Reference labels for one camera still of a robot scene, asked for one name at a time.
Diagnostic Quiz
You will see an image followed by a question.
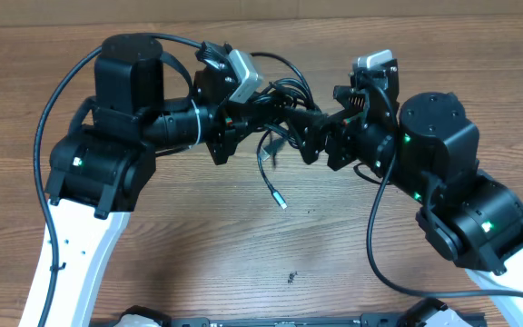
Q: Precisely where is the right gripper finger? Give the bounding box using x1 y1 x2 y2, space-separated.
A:
284 107 333 164
333 85 370 114

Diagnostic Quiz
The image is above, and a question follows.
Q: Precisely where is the thick black USB cable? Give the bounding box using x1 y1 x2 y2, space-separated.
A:
242 51 324 172

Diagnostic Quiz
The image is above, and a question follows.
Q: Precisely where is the thin black USB-C cable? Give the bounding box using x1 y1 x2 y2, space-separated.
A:
256 129 289 211

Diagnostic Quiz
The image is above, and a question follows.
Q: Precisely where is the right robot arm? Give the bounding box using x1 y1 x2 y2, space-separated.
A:
285 57 523 326

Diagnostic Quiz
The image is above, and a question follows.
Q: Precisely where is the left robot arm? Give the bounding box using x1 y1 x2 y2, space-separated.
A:
20 33 295 326

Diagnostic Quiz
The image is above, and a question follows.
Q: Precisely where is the small black debris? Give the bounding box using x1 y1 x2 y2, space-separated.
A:
287 272 298 284

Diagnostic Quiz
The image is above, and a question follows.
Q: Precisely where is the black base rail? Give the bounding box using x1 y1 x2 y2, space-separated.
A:
91 297 488 327

